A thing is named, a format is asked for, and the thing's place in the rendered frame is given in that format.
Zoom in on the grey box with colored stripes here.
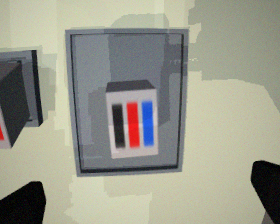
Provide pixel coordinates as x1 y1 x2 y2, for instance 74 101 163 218
105 80 160 159

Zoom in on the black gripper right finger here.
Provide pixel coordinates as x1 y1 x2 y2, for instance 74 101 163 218
250 160 280 224

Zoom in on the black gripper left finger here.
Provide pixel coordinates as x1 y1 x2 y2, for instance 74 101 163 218
0 181 47 224

